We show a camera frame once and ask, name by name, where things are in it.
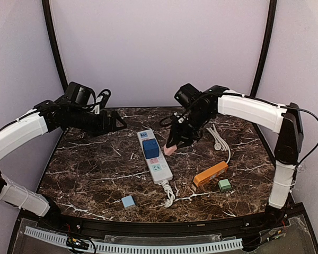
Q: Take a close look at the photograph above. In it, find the black frame post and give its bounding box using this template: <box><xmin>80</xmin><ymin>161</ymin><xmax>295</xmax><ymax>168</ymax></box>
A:
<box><xmin>250</xmin><ymin>0</ymin><xmax>277</xmax><ymax>97</ymax></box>
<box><xmin>41</xmin><ymin>0</ymin><xmax>68</xmax><ymax>92</ymax></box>

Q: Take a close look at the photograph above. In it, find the orange power strip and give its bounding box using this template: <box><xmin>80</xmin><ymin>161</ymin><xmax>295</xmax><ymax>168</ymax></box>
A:
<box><xmin>193</xmin><ymin>161</ymin><xmax>228</xmax><ymax>187</ymax></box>

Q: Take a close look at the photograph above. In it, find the right black frame post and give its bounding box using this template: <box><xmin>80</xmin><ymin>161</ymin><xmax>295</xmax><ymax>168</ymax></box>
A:
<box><xmin>250</xmin><ymin>0</ymin><xmax>277</xmax><ymax>97</ymax></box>

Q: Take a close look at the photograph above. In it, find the white power strip cable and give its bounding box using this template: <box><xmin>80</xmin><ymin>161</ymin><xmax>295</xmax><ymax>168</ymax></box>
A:
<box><xmin>161</xmin><ymin>179</ymin><xmax>176</xmax><ymax>208</ymax></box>

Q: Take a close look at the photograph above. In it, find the left black frame post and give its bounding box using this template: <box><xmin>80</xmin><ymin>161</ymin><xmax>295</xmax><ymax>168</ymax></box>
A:
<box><xmin>41</xmin><ymin>0</ymin><xmax>68</xmax><ymax>92</ymax></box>

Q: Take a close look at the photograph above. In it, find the light blue plug adapter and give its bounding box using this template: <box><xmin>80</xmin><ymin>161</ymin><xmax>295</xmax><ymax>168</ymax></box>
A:
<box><xmin>121</xmin><ymin>195</ymin><xmax>136</xmax><ymax>209</ymax></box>

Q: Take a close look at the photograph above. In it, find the white orange strip cable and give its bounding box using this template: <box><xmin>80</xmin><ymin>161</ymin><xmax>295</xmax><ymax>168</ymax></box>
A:
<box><xmin>206</xmin><ymin>123</ymin><xmax>232</xmax><ymax>164</ymax></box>

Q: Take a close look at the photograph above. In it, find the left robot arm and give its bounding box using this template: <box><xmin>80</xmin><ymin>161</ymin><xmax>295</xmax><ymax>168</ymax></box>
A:
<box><xmin>0</xmin><ymin>82</ymin><xmax>127</xmax><ymax>217</ymax></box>

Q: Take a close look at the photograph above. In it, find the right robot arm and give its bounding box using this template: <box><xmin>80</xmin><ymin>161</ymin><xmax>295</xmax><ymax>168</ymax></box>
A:
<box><xmin>164</xmin><ymin>83</ymin><xmax>304</xmax><ymax>209</ymax></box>

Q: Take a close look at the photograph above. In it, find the blue cube socket adapter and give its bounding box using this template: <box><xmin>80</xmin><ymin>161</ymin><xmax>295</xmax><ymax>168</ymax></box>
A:
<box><xmin>143</xmin><ymin>139</ymin><xmax>159</xmax><ymax>159</ymax></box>

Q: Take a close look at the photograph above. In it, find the pink plug adapter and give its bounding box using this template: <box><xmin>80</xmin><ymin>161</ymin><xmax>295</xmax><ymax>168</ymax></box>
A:
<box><xmin>164</xmin><ymin>145</ymin><xmax>177</xmax><ymax>156</ymax></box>

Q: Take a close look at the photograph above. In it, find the white multicolour power strip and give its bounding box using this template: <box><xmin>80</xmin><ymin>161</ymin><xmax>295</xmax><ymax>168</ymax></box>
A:
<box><xmin>137</xmin><ymin>129</ymin><xmax>173</xmax><ymax>185</ymax></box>

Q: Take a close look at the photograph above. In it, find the green plug adapter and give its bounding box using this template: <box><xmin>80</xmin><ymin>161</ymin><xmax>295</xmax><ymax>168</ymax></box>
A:
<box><xmin>218</xmin><ymin>179</ymin><xmax>232</xmax><ymax>192</ymax></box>

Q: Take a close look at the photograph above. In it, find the light blue slotted cable duct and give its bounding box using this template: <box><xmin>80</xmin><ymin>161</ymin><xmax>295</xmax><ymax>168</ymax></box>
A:
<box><xmin>24</xmin><ymin>226</ymin><xmax>243</xmax><ymax>253</ymax></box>

